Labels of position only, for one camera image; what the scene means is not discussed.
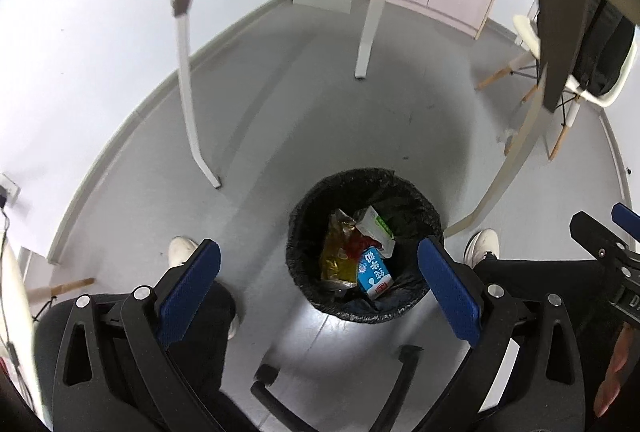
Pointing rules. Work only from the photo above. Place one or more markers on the black bagged trash bin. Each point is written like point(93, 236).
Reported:
point(310, 212)

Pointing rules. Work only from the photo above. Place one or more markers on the yellow snack wrapper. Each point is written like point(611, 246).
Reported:
point(336, 252)

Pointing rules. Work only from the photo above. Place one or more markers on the white chair with backpack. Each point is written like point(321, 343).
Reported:
point(527, 34)

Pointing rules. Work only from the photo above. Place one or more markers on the red snack wrapper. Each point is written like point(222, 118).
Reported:
point(364, 246)

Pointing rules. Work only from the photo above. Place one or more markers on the white chair with wooden legs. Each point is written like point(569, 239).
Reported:
point(12, 312)

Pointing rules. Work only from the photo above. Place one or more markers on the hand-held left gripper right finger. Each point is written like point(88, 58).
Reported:
point(447, 287)

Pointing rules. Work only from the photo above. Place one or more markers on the blue milk carton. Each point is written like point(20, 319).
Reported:
point(375, 274)

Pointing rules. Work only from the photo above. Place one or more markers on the person's right white shoe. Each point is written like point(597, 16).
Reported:
point(482, 244)

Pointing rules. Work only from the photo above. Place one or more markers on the person's left white shoe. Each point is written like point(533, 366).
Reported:
point(181, 252)

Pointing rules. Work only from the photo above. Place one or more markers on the person's white shoe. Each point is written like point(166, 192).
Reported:
point(181, 252)
point(482, 244)

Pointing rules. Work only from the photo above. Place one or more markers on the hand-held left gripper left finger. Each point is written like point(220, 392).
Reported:
point(192, 292)

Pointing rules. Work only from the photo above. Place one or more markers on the person's right hand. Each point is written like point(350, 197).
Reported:
point(620, 367)

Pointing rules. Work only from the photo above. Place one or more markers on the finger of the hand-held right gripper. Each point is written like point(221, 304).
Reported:
point(600, 239)
point(627, 222)

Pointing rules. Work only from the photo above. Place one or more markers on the white wall socket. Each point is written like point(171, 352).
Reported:
point(11, 189)

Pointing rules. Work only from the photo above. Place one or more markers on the black backpack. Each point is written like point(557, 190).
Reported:
point(602, 51)

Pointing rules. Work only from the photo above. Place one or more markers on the white green carton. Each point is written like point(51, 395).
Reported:
point(375, 223)

